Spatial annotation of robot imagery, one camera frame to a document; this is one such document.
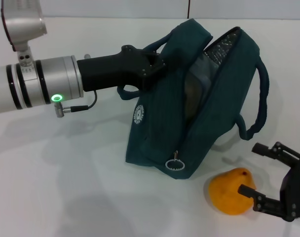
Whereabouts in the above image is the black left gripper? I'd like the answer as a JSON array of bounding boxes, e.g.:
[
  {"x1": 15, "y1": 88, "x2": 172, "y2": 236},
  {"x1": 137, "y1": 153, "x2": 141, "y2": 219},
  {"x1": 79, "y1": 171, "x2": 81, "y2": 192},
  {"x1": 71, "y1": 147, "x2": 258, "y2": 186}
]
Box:
[{"x1": 77, "y1": 44, "x2": 167, "y2": 94}]

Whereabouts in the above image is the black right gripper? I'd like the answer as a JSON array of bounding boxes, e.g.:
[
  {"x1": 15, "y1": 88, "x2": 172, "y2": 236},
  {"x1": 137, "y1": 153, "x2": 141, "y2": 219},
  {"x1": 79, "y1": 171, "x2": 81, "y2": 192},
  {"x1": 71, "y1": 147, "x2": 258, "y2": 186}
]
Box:
[{"x1": 238, "y1": 141, "x2": 300, "y2": 222}]

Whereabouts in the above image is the clear blue-rimmed food container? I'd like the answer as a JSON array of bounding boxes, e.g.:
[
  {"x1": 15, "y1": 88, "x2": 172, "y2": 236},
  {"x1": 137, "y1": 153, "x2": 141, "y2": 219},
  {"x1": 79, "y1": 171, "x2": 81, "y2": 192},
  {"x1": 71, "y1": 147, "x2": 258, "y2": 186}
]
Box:
[{"x1": 184, "y1": 52, "x2": 213, "y2": 122}]

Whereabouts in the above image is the orange pear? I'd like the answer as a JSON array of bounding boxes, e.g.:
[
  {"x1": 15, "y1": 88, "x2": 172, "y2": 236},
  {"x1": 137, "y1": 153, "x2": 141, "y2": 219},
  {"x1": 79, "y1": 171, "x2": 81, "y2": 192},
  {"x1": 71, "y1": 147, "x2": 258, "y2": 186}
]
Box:
[{"x1": 208, "y1": 167, "x2": 258, "y2": 216}]

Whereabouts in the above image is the dark teal fabric bag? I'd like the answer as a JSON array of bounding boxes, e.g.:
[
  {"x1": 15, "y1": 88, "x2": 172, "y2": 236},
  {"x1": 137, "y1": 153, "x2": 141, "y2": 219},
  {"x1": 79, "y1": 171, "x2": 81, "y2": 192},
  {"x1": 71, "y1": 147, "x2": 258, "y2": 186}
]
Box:
[{"x1": 116, "y1": 18, "x2": 270, "y2": 181}]

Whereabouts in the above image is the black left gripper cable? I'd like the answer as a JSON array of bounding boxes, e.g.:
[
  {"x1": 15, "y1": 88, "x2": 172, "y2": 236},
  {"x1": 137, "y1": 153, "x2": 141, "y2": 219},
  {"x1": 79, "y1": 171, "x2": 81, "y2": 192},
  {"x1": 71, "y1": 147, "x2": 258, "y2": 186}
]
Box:
[{"x1": 53, "y1": 89, "x2": 99, "y2": 119}]

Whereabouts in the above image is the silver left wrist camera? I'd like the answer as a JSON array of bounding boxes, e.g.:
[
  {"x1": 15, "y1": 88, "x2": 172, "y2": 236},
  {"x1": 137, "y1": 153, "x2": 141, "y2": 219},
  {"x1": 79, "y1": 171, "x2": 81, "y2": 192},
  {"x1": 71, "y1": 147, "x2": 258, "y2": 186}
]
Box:
[{"x1": 0, "y1": 0, "x2": 48, "y2": 68}]

